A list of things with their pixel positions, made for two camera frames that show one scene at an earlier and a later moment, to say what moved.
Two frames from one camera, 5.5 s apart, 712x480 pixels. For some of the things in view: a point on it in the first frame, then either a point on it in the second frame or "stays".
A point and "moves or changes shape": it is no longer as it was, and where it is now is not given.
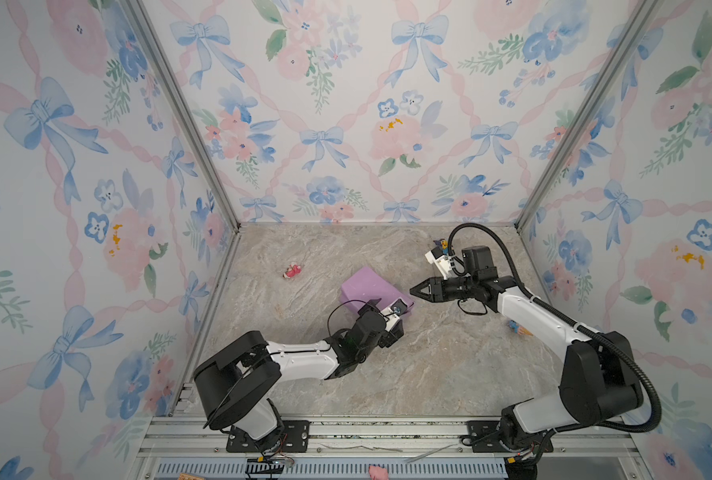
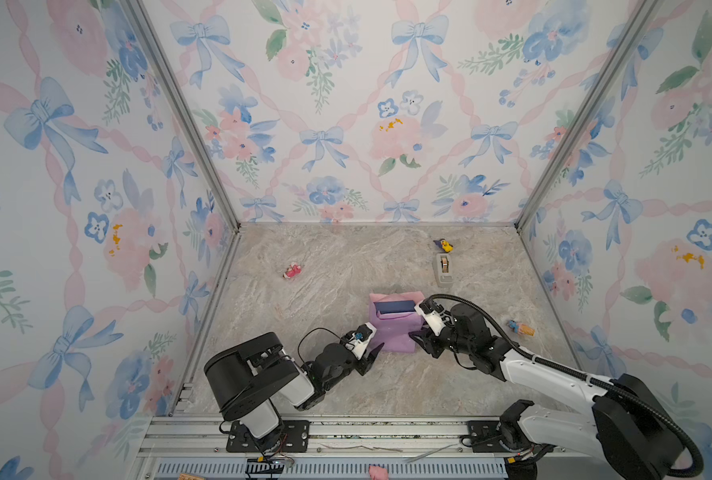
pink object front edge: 378,473 stays
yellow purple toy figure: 444,245 stays
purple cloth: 369,285 moves or changes shape
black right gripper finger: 436,289 to 431,342
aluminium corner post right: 586,112 stays
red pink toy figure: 292,271 stays
